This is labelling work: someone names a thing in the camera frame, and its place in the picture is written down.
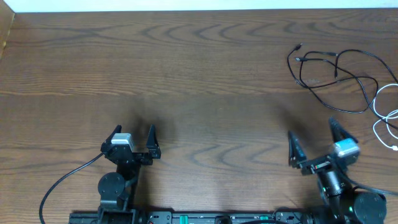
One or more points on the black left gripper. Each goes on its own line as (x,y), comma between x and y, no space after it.
(153,150)

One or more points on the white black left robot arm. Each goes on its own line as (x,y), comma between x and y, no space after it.
(117,189)

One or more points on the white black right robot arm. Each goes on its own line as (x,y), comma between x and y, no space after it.
(344,201)

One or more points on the brown wooden side panel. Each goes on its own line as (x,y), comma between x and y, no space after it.
(7,16)

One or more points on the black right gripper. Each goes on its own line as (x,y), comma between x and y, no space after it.
(298,157)

